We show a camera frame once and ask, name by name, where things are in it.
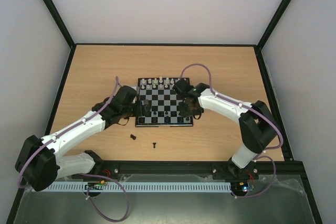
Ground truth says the right circuit board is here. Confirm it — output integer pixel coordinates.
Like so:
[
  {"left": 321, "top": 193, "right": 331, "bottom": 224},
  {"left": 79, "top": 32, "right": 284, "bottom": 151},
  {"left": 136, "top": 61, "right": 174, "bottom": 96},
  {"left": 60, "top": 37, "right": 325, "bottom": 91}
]
[{"left": 230, "top": 180, "right": 256, "bottom": 193}]

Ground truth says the black and silver chessboard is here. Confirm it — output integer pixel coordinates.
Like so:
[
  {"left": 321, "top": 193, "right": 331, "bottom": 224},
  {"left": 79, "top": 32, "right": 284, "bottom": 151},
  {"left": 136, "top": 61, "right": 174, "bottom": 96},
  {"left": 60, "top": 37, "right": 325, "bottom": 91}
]
[{"left": 135, "top": 77, "right": 193, "bottom": 127}]

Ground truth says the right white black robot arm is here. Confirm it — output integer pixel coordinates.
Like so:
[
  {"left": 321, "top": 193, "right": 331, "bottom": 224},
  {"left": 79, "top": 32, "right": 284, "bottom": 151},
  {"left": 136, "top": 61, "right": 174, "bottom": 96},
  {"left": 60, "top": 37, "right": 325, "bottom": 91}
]
[{"left": 173, "top": 79, "right": 281, "bottom": 178}]

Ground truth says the light blue slotted cable duct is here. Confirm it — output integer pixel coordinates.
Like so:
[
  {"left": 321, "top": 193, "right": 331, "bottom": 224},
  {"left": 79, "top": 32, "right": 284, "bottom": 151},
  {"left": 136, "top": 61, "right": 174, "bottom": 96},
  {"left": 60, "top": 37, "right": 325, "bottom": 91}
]
[{"left": 44, "top": 182, "right": 232, "bottom": 193}]

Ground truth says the right black frame post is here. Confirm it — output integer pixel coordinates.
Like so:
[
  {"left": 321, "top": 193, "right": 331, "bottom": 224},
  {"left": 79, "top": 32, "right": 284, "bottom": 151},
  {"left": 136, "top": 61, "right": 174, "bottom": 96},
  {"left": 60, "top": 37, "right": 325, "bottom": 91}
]
[{"left": 257, "top": 0, "right": 292, "bottom": 51}]

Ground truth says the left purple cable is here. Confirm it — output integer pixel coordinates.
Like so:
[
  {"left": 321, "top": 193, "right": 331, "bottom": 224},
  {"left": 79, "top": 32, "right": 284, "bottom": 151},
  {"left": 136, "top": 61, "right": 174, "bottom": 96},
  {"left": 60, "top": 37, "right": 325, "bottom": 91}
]
[{"left": 17, "top": 76, "right": 130, "bottom": 222}]

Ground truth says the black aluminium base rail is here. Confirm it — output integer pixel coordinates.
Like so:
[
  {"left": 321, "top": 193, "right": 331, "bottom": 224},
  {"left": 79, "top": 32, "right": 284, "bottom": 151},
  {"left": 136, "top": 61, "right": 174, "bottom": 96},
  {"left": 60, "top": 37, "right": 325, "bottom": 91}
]
[{"left": 55, "top": 159, "right": 305, "bottom": 180}]

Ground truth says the left circuit board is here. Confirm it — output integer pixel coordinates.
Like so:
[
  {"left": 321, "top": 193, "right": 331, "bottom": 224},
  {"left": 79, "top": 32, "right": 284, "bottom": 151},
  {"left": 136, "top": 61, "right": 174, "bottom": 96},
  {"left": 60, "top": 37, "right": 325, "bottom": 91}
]
[{"left": 84, "top": 180, "right": 108, "bottom": 190}]

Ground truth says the left black frame post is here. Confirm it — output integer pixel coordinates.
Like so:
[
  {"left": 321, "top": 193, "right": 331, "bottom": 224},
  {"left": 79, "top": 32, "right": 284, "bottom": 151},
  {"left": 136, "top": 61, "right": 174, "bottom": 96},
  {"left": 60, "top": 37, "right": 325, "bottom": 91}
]
[{"left": 43, "top": 0, "right": 75, "bottom": 48}]

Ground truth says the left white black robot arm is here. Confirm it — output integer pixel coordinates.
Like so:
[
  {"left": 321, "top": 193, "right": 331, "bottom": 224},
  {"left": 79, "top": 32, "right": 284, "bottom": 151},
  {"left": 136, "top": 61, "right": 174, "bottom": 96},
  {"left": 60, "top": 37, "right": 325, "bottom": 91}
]
[{"left": 15, "top": 86, "right": 151, "bottom": 191}]

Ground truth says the circuit board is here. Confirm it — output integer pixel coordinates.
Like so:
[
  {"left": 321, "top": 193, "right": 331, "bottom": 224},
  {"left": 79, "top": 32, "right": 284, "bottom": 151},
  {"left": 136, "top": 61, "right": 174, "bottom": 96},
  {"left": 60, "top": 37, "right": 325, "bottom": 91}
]
[
  {"left": 84, "top": 180, "right": 108, "bottom": 190},
  {"left": 230, "top": 180, "right": 256, "bottom": 193}
]

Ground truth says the black frame post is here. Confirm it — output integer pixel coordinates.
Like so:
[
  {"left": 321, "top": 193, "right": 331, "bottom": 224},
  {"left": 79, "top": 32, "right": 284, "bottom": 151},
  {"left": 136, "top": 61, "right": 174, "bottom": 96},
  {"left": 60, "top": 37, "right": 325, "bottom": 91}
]
[
  {"left": 43, "top": 0, "right": 75, "bottom": 48},
  {"left": 257, "top": 0, "right": 292, "bottom": 51}
]

